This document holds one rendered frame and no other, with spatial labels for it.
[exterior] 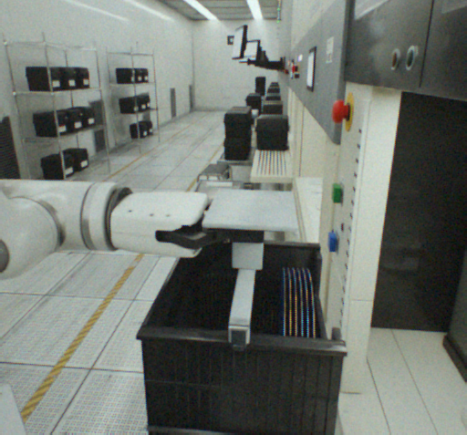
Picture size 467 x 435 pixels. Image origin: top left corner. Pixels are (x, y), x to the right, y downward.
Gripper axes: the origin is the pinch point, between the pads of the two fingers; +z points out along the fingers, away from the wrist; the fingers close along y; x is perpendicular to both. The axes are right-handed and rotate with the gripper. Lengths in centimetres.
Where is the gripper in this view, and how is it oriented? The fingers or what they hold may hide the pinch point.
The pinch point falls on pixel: (247, 222)
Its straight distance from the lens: 45.3
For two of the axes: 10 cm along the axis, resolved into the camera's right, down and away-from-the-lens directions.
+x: 0.0, -9.5, -3.2
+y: -1.0, 3.2, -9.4
